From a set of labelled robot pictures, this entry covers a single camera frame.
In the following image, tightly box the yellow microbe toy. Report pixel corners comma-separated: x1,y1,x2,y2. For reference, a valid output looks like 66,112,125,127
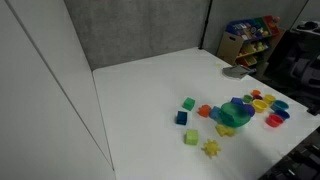
201,138,222,160

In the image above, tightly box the orange spiky toy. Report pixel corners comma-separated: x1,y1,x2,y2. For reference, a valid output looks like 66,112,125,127
197,104,212,118

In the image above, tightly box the light blue toy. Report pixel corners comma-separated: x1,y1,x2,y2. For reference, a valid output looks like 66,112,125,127
209,105,222,122

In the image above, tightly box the yellow animal-shaped toy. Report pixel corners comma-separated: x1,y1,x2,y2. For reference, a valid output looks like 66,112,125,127
215,123,236,138

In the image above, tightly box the green plastic bowl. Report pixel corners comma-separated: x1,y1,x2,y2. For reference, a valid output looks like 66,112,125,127
218,101,252,129

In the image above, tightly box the wooden toy storage shelf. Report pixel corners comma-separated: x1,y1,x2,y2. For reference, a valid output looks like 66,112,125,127
216,15,286,69

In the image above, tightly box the dark green cube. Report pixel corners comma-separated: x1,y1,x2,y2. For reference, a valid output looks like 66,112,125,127
182,96,196,112

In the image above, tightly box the blue cube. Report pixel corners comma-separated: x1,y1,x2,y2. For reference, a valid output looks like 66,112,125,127
175,110,188,126

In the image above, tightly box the light green cube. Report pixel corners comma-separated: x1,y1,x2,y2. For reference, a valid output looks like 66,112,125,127
184,129,200,146

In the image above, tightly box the blue block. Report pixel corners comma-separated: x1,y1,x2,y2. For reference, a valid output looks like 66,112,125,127
230,96,245,106

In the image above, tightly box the grey flat object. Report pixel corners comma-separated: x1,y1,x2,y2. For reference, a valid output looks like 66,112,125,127
222,64,257,80

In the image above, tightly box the black vertical pole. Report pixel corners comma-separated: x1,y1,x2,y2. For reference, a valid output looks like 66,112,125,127
198,0,214,51

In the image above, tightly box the small green cup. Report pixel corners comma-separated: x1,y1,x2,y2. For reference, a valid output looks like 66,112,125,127
242,94,254,104

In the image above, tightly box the purple cup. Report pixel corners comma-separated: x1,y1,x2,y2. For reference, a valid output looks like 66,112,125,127
243,103,256,118

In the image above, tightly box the blue storage bin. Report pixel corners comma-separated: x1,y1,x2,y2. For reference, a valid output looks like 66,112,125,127
225,19,256,42

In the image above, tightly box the large yellow cup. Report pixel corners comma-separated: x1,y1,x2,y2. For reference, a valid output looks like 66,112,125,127
251,98,269,114

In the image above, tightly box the small yellow cup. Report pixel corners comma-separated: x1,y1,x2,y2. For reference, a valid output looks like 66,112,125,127
263,93,277,106

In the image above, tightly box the green storage bin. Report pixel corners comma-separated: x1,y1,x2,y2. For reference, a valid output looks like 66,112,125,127
251,17,272,38

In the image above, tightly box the teal cup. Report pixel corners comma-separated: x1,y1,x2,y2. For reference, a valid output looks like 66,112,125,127
270,99,290,113

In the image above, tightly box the blue cup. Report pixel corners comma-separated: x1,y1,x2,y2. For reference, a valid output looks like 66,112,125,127
274,109,291,121

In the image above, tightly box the red storage bin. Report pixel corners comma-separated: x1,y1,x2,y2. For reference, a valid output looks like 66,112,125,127
262,15,281,36

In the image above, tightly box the black equipment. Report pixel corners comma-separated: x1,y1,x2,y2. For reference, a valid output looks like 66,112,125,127
258,129,320,180

